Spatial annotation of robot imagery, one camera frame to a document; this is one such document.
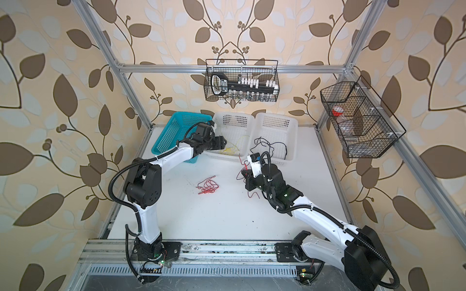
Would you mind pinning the middle white plastic basket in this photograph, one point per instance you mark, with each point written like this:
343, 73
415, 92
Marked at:
237, 130

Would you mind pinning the red capped item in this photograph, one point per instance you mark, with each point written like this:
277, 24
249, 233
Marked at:
337, 111

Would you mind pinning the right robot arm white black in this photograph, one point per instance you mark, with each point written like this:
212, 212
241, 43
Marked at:
358, 252

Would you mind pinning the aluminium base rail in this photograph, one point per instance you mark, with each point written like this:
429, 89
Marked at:
198, 258

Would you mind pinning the right white plastic basket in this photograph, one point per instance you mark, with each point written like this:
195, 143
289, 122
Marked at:
276, 134

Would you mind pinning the white plastic basket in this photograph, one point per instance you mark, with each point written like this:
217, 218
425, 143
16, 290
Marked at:
237, 130
276, 134

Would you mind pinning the side black wire basket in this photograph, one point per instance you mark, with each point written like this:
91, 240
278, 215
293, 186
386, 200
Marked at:
368, 126

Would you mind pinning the back black wire basket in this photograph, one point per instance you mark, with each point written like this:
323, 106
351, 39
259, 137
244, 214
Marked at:
262, 69

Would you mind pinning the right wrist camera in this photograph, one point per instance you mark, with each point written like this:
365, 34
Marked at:
255, 164

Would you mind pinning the teal plastic basket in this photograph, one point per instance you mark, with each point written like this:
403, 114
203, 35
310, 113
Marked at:
175, 130

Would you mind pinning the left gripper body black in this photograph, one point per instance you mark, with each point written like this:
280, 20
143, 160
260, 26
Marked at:
215, 143

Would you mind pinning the black tool with vials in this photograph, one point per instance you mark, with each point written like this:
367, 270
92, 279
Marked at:
221, 85

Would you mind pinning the aluminium frame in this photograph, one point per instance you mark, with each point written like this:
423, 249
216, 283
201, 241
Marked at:
448, 210

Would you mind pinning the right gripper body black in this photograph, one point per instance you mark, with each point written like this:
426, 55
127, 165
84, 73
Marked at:
257, 182

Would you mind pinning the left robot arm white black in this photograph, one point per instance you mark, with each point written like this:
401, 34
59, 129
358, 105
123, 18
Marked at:
138, 186

